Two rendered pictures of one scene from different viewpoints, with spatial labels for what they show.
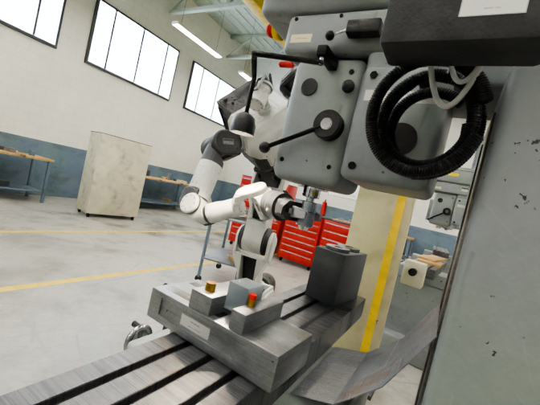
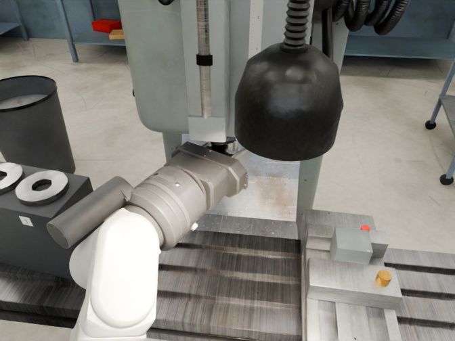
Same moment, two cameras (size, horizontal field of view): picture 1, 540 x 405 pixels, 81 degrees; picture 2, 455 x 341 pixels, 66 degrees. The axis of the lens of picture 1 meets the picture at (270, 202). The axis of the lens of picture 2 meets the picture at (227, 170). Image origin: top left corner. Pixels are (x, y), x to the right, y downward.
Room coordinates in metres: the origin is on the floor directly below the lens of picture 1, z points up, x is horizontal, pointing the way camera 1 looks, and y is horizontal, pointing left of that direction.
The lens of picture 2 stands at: (1.05, 0.31, 1.55)
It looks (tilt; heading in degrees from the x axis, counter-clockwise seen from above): 38 degrees down; 247
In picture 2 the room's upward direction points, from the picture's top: straight up
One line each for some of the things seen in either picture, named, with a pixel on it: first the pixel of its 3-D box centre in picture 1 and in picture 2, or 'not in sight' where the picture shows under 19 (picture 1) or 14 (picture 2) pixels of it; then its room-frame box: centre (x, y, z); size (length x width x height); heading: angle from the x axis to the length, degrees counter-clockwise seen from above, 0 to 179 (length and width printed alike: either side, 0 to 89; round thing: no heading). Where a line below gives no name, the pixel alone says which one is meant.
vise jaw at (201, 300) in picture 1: (222, 296); (351, 283); (0.71, 0.06, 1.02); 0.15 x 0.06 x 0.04; 148
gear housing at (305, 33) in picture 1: (359, 55); not in sight; (0.86, -0.14, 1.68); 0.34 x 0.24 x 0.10; 60
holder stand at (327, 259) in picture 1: (337, 272); (36, 218); (1.22, -0.31, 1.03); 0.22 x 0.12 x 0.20; 143
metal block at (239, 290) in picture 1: (244, 296); (349, 249); (0.68, 0.01, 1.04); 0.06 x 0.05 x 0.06; 148
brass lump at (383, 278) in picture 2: (210, 286); (383, 278); (0.67, 0.08, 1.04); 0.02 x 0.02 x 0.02
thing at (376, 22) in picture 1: (353, 32); not in sight; (0.73, -0.10, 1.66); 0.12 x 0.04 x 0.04; 60
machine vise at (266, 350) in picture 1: (228, 315); (344, 281); (0.70, 0.03, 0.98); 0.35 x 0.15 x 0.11; 58
